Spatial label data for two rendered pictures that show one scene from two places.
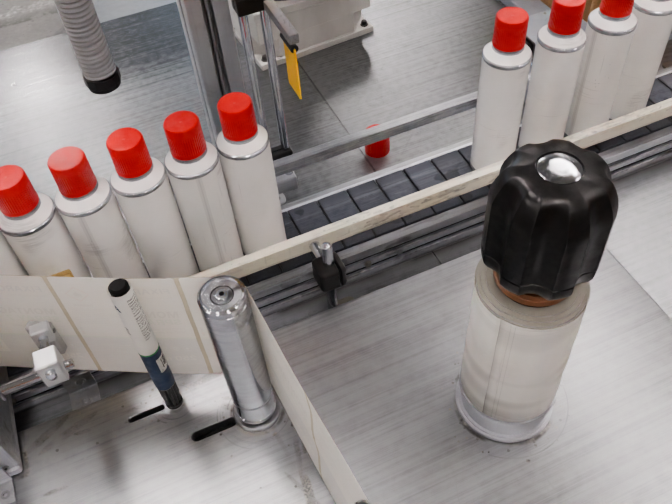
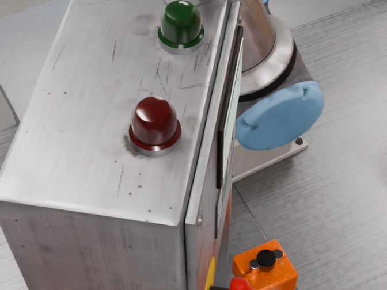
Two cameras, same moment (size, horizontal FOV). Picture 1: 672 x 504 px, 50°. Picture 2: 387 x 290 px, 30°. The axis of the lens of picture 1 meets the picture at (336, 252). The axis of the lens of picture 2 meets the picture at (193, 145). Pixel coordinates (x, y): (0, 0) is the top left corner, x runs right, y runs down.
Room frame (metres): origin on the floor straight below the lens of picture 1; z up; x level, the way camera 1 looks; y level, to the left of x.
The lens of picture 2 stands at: (0.34, 0.14, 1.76)
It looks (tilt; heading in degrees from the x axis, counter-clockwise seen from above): 53 degrees down; 356
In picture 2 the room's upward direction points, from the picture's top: 1 degrees counter-clockwise
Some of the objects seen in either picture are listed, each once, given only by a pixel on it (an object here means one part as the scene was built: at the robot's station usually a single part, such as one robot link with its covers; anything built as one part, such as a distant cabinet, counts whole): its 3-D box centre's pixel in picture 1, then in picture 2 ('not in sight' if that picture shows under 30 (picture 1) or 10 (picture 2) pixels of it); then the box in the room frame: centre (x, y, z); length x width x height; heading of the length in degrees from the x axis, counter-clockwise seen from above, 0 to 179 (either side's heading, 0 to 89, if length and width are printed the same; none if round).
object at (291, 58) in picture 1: (292, 65); not in sight; (0.57, 0.02, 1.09); 0.03 x 0.01 x 0.06; 20
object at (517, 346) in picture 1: (525, 306); not in sight; (0.32, -0.14, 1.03); 0.09 x 0.09 x 0.30
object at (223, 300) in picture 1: (241, 358); not in sight; (0.33, 0.09, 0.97); 0.05 x 0.05 x 0.19
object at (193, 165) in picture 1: (203, 200); not in sight; (0.52, 0.13, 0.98); 0.05 x 0.05 x 0.20
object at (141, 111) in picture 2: not in sight; (154, 121); (0.56, 0.14, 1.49); 0.03 x 0.03 x 0.02
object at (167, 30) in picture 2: not in sight; (181, 23); (0.63, 0.12, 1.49); 0.03 x 0.03 x 0.02
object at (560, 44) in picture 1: (552, 80); not in sight; (0.65, -0.26, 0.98); 0.05 x 0.05 x 0.20
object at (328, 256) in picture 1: (331, 280); not in sight; (0.47, 0.01, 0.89); 0.03 x 0.03 x 0.12; 20
